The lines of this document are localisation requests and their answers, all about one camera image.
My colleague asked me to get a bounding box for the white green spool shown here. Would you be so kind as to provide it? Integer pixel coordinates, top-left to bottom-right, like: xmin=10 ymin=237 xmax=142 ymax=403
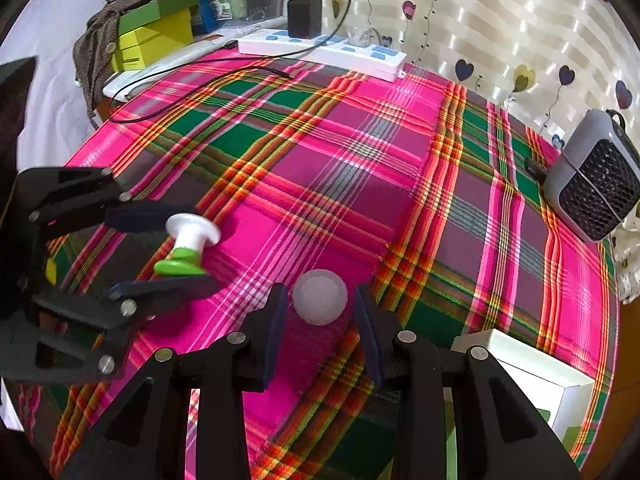
xmin=153 ymin=212 xmax=221 ymax=276

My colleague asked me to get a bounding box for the translucent white round lid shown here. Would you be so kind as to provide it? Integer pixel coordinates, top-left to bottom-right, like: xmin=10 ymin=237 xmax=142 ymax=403
xmin=293 ymin=269 xmax=348 ymax=326

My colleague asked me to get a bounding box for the white green shallow box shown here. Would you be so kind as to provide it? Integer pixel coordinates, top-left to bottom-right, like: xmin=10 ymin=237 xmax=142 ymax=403
xmin=440 ymin=330 xmax=594 ymax=479

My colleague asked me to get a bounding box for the white long flat board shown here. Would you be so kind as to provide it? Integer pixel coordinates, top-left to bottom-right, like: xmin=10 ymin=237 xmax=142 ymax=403
xmin=103 ymin=16 xmax=286 ymax=102

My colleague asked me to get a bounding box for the brown cloth garment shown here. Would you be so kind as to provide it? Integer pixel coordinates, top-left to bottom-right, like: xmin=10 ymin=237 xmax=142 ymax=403
xmin=73 ymin=0 xmax=153 ymax=125

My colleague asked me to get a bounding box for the yellow green cardboard box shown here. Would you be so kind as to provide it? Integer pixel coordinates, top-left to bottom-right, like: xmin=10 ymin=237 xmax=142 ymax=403
xmin=107 ymin=0 xmax=198 ymax=73

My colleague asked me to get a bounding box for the pink green plaid tablecloth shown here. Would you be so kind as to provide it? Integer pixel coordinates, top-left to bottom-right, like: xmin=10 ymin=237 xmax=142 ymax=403
xmin=11 ymin=60 xmax=620 ymax=479

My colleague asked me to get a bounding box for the grey mini fan heater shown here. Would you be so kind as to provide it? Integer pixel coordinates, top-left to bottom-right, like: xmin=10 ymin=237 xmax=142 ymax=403
xmin=525 ymin=110 xmax=639 ymax=243

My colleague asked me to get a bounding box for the black power adapter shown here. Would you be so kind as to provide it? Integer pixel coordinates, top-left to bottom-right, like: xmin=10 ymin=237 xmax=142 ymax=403
xmin=288 ymin=0 xmax=322 ymax=39

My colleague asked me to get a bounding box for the white power strip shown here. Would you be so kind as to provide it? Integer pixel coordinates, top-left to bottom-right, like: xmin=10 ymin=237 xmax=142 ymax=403
xmin=238 ymin=29 xmax=407 ymax=82

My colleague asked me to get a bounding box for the heart-patterned white curtain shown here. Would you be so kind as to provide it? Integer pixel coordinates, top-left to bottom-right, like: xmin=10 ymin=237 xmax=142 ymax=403
xmin=322 ymin=0 xmax=639 ymax=310

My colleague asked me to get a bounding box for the black cable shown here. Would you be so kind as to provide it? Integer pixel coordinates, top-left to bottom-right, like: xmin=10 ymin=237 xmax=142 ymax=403
xmin=106 ymin=0 xmax=354 ymax=125

